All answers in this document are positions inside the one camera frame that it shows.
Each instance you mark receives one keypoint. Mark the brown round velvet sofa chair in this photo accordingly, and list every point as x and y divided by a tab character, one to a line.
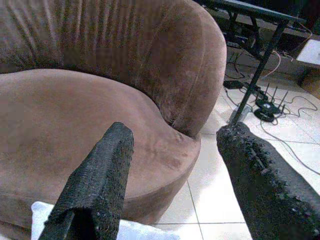
100	75

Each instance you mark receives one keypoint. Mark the black power adapter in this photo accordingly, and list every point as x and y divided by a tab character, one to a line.
232	84

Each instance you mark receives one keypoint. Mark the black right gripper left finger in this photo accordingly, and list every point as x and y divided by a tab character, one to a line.
100	187

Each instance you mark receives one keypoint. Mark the black router with antennas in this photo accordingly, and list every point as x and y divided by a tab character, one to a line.
267	111

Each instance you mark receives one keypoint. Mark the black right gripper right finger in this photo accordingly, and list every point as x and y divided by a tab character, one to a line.
270	200

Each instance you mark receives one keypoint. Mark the grey pillow with white lettering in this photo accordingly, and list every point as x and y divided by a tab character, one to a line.
140	232

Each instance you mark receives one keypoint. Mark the white table with black legs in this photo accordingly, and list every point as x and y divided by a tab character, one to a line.
260	70

